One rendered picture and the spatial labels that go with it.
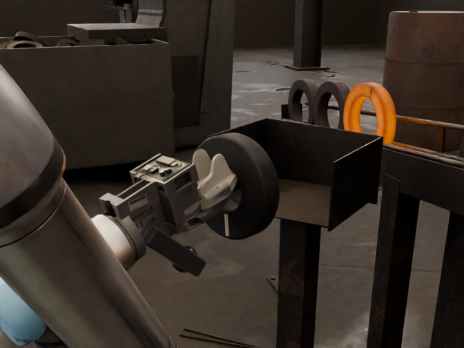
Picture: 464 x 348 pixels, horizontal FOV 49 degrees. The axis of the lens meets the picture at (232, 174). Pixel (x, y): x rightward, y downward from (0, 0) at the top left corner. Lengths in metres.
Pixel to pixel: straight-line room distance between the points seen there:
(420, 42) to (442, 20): 0.17
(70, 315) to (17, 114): 0.16
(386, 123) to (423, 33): 2.30
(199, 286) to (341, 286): 0.50
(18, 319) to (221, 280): 1.38
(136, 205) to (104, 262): 0.21
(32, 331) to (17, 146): 0.29
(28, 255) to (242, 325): 1.34
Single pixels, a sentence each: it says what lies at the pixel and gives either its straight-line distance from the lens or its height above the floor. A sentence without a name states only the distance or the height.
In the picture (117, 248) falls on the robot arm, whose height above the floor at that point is 0.70.
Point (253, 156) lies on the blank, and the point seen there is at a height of 0.76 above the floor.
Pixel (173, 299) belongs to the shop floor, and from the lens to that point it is 1.80.
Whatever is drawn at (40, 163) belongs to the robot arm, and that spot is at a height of 0.87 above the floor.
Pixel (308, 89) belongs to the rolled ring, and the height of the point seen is 0.71.
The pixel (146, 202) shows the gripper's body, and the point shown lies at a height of 0.73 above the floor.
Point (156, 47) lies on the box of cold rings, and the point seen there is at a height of 0.72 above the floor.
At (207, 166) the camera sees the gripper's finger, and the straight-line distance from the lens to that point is 0.72.
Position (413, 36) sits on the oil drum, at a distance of 3.52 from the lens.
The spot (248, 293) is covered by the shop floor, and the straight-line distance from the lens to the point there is 1.81.
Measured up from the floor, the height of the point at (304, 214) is 0.60.
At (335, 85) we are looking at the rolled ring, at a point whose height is 0.74.
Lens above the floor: 0.96
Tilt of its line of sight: 19 degrees down
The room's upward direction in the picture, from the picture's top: straight up
